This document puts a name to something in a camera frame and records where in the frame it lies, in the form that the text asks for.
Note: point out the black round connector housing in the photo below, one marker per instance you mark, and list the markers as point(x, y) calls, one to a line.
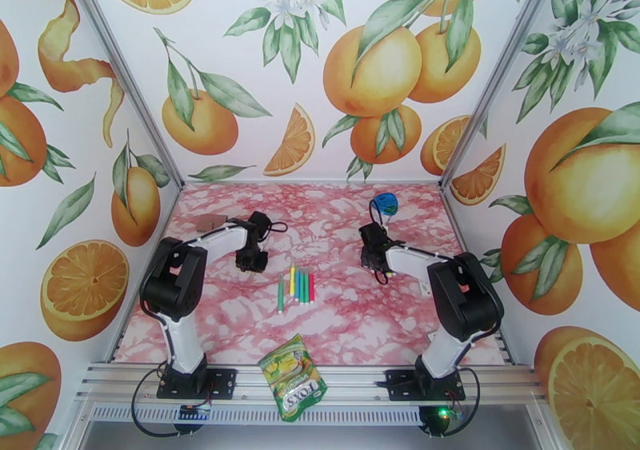
point(189, 427)
point(432, 426)

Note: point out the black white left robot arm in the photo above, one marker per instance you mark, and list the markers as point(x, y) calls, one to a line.
point(172, 279)

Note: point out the blue marker pen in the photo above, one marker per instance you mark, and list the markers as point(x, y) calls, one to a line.
point(297, 285)

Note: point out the bundle of coloured markers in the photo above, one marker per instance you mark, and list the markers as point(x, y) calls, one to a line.
point(292, 281)

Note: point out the green yellow candy bag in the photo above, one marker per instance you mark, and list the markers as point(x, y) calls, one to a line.
point(295, 383)

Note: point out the clear jar with blue lid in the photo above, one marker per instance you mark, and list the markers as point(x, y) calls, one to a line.
point(387, 204)

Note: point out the green marker pen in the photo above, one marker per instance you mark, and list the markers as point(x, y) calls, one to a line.
point(301, 287)
point(305, 289)
point(281, 296)

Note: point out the blue circuit board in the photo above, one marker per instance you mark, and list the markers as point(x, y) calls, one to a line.
point(194, 413)

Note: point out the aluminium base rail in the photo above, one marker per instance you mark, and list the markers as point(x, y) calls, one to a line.
point(350, 383)

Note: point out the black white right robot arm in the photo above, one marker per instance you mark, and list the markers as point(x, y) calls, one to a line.
point(465, 299)

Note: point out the small white tag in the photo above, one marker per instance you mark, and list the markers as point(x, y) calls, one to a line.
point(425, 289)

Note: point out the small white card red mark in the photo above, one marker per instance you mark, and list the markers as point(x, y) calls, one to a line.
point(430, 337)

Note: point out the aluminium frame post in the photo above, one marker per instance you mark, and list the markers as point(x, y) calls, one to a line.
point(498, 74)
point(126, 74)

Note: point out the yellow marker pen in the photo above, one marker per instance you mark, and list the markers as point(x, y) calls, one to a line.
point(386, 276)

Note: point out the circuit board with green light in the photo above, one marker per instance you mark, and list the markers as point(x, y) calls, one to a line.
point(452, 413)

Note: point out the brown cardboard piece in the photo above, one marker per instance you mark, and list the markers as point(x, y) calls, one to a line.
point(207, 223)

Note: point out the red marker pen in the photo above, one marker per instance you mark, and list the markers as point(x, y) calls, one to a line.
point(311, 289)

